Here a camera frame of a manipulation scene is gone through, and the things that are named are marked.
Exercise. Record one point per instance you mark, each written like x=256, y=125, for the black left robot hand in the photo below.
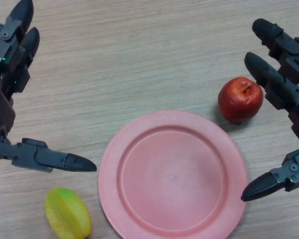
x=5, y=54

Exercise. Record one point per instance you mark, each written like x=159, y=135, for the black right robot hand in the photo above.
x=286, y=49

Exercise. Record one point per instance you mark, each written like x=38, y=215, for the red apple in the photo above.
x=236, y=104

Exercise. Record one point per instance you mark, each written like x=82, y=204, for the pink round plate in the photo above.
x=172, y=179

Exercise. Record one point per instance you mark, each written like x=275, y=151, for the yellow green starfruit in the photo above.
x=68, y=214

